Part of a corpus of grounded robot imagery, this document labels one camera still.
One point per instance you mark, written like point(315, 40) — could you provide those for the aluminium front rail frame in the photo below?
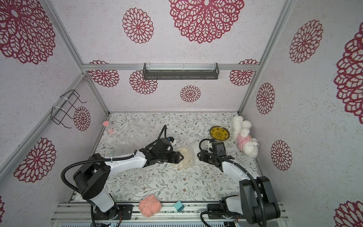
point(80, 213)

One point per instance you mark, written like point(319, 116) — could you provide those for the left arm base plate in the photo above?
point(117, 212)

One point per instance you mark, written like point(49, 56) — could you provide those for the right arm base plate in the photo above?
point(217, 211)

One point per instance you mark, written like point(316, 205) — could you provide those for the black wall shelf rail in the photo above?
point(171, 71)

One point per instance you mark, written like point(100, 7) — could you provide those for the bubble-wrapped plate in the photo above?
point(188, 158)
point(219, 133)

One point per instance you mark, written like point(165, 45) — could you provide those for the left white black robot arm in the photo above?
point(91, 177)

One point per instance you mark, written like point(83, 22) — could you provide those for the black wire wall rack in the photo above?
point(59, 113)

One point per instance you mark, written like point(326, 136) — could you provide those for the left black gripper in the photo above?
point(174, 156)

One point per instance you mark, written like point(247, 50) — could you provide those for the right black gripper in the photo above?
point(210, 157)

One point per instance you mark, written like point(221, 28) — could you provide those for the teal small cube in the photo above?
point(179, 206)

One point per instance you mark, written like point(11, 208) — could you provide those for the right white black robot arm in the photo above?
point(256, 201)

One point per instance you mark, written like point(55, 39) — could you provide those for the white plush poodle pink shirt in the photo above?
point(241, 134)

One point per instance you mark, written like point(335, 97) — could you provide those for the pink fluffy ball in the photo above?
point(150, 206)

